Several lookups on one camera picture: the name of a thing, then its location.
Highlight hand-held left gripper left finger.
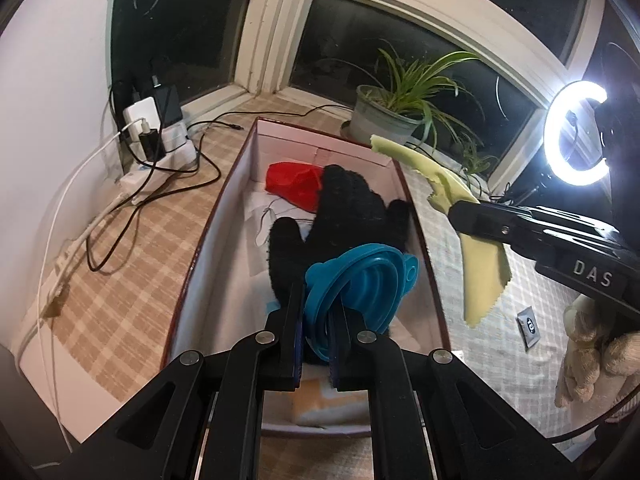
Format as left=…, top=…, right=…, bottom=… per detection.
left=37, top=280, right=306, bottom=480

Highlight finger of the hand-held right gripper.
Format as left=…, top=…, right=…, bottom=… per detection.
left=447, top=200, right=630, bottom=306

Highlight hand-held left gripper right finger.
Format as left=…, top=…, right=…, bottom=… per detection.
left=325, top=305, right=581, bottom=480

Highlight beige plastic-wrapped packet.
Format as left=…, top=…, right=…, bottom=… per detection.
left=292, top=375, right=371, bottom=428

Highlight light green cloth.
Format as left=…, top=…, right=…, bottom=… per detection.
left=369, top=134, right=513, bottom=330

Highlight blue collapsible funnel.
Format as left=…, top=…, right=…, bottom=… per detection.
left=304, top=242, right=420, bottom=363

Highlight dark red cardboard box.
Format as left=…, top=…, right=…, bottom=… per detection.
left=162, top=116, right=453, bottom=441

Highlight bag of blue face masks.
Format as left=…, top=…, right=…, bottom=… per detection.
left=240, top=187, right=321, bottom=316

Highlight black knit glove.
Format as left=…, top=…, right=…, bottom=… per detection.
left=267, top=164, right=413, bottom=301

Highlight red cloth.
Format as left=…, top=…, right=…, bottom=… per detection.
left=265, top=161, right=326, bottom=213

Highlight person's right hand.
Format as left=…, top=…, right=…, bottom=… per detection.
left=554, top=292, right=640, bottom=411

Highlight small grey sachet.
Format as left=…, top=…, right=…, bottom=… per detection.
left=517, top=310, right=543, bottom=350

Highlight beige plaid tablecloth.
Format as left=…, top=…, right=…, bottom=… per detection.
left=30, top=95, right=640, bottom=480

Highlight grey plant pot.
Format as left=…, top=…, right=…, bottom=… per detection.
left=348, top=85, right=421, bottom=146

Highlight green spider plant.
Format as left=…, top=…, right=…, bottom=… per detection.
left=370, top=42, right=501, bottom=186

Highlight white power strip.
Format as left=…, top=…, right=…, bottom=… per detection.
left=120, top=127, right=198, bottom=196

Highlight small black plug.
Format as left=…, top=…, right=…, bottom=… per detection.
left=137, top=130, right=163, bottom=161

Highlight black power adapter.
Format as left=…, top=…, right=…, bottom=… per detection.
left=150, top=85, right=183, bottom=126

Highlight white charger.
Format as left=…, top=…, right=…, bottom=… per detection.
left=122, top=97, right=163, bottom=141

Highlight black ring light stand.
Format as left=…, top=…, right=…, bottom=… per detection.
left=492, top=170, right=551, bottom=206

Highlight white ring light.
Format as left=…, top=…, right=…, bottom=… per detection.
left=542, top=80, right=610, bottom=191

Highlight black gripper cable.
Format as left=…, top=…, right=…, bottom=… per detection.
left=547, top=417, right=608, bottom=448

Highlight white cable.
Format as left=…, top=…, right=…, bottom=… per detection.
left=35, top=120, right=148, bottom=456

